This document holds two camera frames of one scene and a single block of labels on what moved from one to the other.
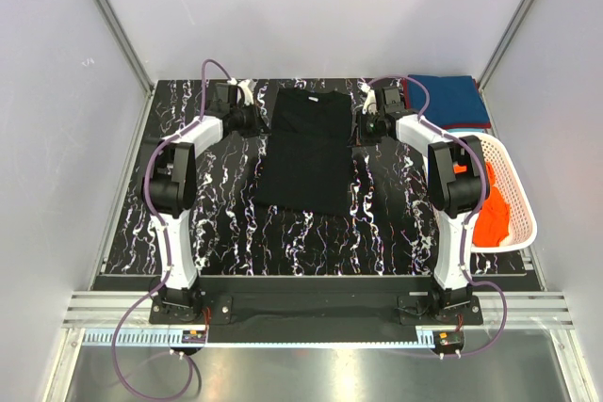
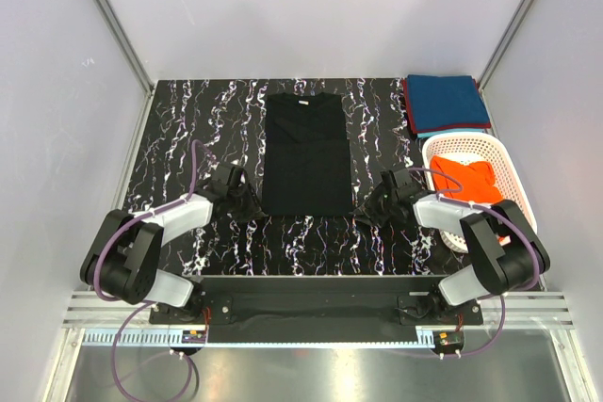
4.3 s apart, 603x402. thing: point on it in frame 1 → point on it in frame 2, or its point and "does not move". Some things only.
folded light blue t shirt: x=465 y=130 does not move
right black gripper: x=359 y=137 → x=366 y=211
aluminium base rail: x=525 y=309 does not move
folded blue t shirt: x=453 y=100 does not move
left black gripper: x=257 y=127 → x=253 y=209
